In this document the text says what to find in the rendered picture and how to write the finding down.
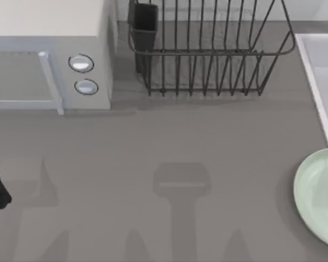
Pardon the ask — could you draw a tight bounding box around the small microwave knob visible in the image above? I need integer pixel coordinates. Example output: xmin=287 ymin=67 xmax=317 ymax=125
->
xmin=74 ymin=78 xmax=99 ymax=96

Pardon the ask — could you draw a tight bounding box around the large microwave knob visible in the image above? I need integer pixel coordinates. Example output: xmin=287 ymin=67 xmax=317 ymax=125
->
xmin=67 ymin=53 xmax=95 ymax=74

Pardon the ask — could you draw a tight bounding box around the black cutlery holder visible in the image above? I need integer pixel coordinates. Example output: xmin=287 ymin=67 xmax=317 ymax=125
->
xmin=127 ymin=0 xmax=159 ymax=74

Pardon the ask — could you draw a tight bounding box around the microwave door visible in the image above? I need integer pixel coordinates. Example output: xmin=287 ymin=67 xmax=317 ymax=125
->
xmin=0 ymin=50 xmax=65 ymax=115

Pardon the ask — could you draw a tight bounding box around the pale microwave oven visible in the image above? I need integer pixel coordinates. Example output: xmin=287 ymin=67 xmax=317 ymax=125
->
xmin=0 ymin=0 xmax=119 ymax=115

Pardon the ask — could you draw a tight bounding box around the pale green plate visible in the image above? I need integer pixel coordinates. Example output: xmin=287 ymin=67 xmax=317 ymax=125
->
xmin=293 ymin=147 xmax=328 ymax=251

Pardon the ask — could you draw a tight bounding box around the black wire dish rack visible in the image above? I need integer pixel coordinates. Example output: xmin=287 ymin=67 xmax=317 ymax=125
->
xmin=127 ymin=0 xmax=295 ymax=97

